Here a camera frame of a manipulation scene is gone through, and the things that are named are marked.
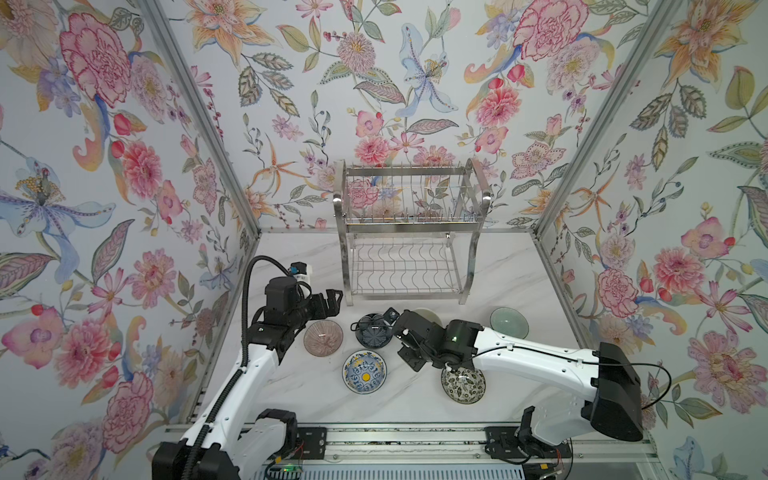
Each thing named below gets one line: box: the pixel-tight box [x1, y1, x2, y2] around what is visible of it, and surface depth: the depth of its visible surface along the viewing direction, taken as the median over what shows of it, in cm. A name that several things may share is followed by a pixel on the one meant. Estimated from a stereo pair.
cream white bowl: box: [413, 308, 444, 329], surface depth 82 cm
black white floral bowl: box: [441, 367, 487, 405], surface depth 84 cm
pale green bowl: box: [490, 306, 529, 340], surface depth 94 cm
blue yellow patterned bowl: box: [342, 349, 388, 395], surface depth 86 cm
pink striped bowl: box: [303, 319, 344, 357], surface depth 92 cm
